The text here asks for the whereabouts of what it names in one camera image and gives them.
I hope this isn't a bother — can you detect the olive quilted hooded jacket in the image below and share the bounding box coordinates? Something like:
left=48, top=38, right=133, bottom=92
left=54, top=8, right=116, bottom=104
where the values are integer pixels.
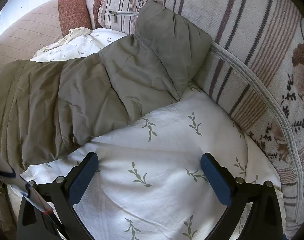
left=0, top=1, right=211, bottom=172

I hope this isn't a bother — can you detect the white leaf-print bed sheet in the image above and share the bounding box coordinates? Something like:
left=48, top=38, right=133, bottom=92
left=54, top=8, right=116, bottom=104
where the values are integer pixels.
left=19, top=27, right=285, bottom=240

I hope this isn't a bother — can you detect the large striped floral cushion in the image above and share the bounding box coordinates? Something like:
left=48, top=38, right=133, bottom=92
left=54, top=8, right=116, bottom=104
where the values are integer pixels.
left=96, top=0, right=304, bottom=239

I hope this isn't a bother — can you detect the pink bolster with red ends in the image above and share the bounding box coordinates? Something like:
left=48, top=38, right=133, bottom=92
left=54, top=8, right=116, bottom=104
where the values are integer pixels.
left=0, top=0, right=92, bottom=67

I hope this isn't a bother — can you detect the white blue-marked cable sleeve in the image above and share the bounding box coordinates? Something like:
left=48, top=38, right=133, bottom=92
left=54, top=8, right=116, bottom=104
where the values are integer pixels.
left=0, top=147, right=54, bottom=215

